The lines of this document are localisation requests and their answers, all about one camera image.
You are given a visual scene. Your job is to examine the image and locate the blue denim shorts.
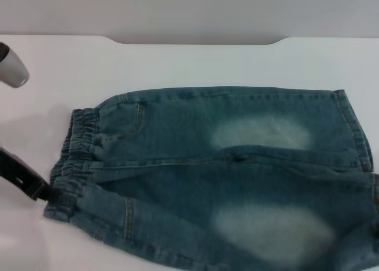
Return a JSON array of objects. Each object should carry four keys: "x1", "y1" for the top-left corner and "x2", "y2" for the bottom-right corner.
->
[{"x1": 43, "y1": 86, "x2": 379, "y2": 271}]

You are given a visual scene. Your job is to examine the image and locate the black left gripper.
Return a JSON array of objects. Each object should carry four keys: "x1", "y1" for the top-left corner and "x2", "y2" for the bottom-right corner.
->
[{"x1": 0, "y1": 146, "x2": 65, "y2": 205}]

